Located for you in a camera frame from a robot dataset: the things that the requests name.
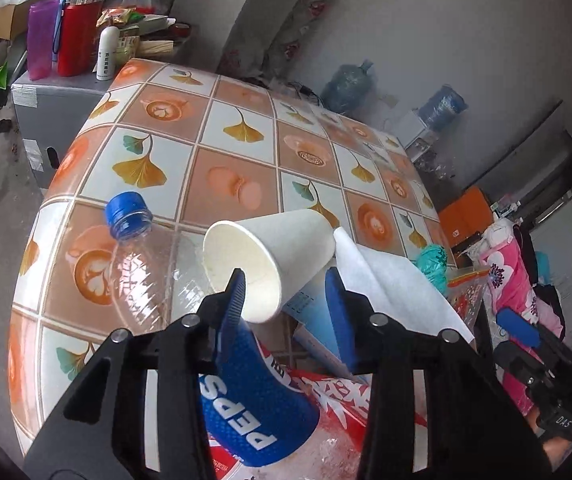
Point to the blue paper cup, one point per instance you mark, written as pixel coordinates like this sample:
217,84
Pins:
246,410

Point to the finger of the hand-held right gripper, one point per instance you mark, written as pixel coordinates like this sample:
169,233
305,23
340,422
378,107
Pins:
516,327
516,370

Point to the white tissue sheet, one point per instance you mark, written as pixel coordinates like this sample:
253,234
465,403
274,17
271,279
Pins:
391,280

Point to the light blue cardboard box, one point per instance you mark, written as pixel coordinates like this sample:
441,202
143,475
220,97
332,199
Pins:
313,320

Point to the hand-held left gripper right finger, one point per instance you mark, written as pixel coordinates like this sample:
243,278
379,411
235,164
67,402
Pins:
341,320

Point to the red white snack packet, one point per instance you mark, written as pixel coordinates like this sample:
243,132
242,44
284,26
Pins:
336,400

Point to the red thermos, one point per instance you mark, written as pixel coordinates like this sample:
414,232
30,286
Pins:
73,40

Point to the teal plastic bag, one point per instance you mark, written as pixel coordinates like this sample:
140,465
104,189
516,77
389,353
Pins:
431,260

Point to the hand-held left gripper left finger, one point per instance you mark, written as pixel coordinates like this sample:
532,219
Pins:
233,305

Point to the rolled floral mat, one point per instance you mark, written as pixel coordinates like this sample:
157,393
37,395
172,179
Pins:
291,25

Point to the blue water jug on dispenser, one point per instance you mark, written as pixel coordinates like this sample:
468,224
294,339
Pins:
441,107

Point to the white paper cup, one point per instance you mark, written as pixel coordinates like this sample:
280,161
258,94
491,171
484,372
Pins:
286,245

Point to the pile of snack packets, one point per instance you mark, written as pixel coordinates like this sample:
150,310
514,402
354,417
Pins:
126,17

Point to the grey cabinet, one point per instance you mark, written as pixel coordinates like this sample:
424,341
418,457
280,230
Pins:
51,110

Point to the orange box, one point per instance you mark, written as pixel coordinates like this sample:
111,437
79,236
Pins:
466,215

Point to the purple plastic cup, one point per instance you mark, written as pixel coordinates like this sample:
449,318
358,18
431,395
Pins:
41,40

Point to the printed tablecloth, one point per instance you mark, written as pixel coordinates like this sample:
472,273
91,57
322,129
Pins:
246,125

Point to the clear plastic bottle blue cap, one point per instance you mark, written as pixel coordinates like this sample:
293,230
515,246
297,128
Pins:
151,270

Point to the pink floral blanket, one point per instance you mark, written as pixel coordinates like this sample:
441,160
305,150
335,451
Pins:
506,270

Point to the white bottle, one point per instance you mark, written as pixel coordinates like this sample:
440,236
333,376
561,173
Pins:
106,55

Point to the clear red-print plastic bag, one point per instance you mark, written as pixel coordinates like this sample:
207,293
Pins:
466,300

